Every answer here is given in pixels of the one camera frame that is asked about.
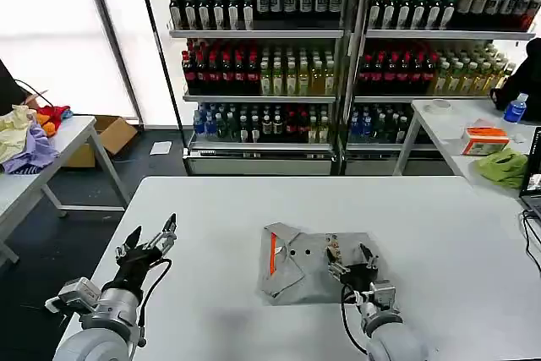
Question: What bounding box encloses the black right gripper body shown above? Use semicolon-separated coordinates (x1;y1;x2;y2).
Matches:
338;262;380;295

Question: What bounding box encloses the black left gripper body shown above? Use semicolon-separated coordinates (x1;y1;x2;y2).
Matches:
111;245;165;293

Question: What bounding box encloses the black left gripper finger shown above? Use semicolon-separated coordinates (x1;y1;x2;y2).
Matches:
114;226;144;262
143;212;179;254

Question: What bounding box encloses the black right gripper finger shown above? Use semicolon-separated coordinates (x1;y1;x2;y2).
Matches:
358;243;380;271
325;244;349;281

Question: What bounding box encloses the grey printed T-shirt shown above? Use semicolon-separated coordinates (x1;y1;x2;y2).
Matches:
257;222;382;307

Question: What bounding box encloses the brown cardboard box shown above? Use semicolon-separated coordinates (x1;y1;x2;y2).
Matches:
63;115;139;169

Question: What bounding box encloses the white side table with clothes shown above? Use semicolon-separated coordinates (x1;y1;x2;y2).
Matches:
0;114;130;270

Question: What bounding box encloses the purple cloth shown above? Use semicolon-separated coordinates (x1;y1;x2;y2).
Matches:
2;118;61;176

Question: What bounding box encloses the orange cloth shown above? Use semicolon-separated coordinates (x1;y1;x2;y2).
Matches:
35;113;59;139

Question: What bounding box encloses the white side table with laptop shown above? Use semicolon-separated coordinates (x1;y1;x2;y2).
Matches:
392;98;541;206

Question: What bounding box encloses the red cloth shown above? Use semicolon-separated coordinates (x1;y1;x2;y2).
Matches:
36;104;73;126

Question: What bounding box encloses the pale yellow cloth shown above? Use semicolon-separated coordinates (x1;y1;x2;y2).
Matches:
0;104;39;165

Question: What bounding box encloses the green cloth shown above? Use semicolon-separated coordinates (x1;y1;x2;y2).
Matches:
474;148;530;190

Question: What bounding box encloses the orange tissue box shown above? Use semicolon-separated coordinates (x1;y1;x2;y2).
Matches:
459;125;511;156

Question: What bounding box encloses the white tape roll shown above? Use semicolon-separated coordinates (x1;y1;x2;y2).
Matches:
424;98;454;114

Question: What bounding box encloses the thin black pole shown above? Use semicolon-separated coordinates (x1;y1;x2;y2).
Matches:
134;0;190;177

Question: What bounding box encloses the black laptop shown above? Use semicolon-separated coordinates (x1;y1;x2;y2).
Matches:
518;125;541;221

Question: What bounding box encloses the person at table edge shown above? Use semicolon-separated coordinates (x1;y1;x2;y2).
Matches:
0;58;48;118

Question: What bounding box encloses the steel shelf rack with bottles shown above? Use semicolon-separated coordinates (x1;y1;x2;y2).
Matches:
153;0;352;177
341;0;538;177

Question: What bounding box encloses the blue water bottle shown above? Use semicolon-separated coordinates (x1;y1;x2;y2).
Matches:
502;92;530;124

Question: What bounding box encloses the person in black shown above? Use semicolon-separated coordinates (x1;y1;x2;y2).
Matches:
489;37;541;112

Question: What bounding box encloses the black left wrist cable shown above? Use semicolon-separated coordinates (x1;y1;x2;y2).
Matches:
134;257;174;347

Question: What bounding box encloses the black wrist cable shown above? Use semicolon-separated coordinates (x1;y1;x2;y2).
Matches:
339;283;369;357
134;257;174;347

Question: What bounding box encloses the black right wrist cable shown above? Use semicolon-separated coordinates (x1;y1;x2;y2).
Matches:
339;283;369;357

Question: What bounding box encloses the black laptop cable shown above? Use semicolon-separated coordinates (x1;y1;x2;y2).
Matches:
521;208;541;274

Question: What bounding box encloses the thin black curved cable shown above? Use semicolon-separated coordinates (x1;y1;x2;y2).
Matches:
12;78;57;109

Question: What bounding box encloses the grey window frame post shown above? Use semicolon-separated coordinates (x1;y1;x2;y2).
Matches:
79;0;145;126

